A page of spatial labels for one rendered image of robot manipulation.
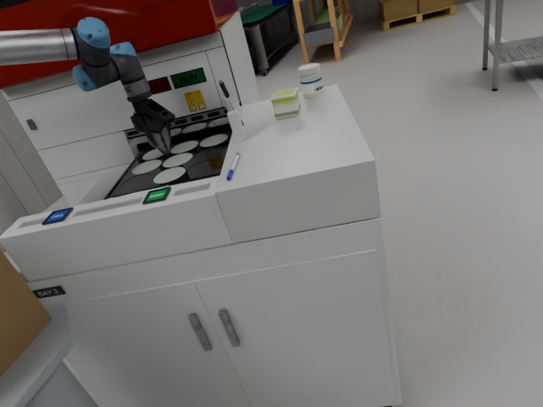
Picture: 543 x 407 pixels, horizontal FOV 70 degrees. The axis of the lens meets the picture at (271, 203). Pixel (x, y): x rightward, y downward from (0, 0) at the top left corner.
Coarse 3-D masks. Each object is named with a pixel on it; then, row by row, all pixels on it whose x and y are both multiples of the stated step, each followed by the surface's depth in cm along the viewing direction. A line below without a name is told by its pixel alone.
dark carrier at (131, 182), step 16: (176, 144) 140; (224, 144) 128; (144, 160) 134; (160, 160) 130; (192, 160) 123; (208, 160) 120; (224, 160) 117; (128, 176) 124; (144, 176) 121; (192, 176) 112; (112, 192) 116
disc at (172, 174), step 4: (172, 168) 121; (176, 168) 120; (180, 168) 120; (184, 168) 119; (164, 172) 120; (168, 172) 119; (172, 172) 118; (176, 172) 118; (180, 172) 117; (184, 172) 116; (156, 176) 119; (160, 176) 118; (164, 176) 117; (168, 176) 116; (172, 176) 116; (176, 176) 115; (156, 180) 116; (160, 180) 115; (164, 180) 114; (168, 180) 114; (172, 180) 113
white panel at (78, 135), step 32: (160, 64) 132; (192, 64) 131; (224, 64) 131; (32, 96) 138; (64, 96) 138; (96, 96) 138; (160, 96) 137; (224, 96) 137; (32, 128) 144; (64, 128) 144; (96, 128) 144; (128, 128) 144; (64, 160) 151; (96, 160) 151; (128, 160) 150
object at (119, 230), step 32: (192, 192) 89; (32, 224) 96; (64, 224) 91; (96, 224) 90; (128, 224) 90; (160, 224) 90; (192, 224) 90; (224, 224) 90; (32, 256) 95; (64, 256) 95; (96, 256) 95; (128, 256) 95; (160, 256) 95
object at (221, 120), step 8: (208, 120) 141; (216, 120) 140; (224, 120) 140; (176, 128) 142; (184, 128) 142; (192, 128) 142; (200, 128) 142; (136, 136) 145; (144, 136) 144; (128, 144) 146; (136, 144) 146; (136, 152) 147
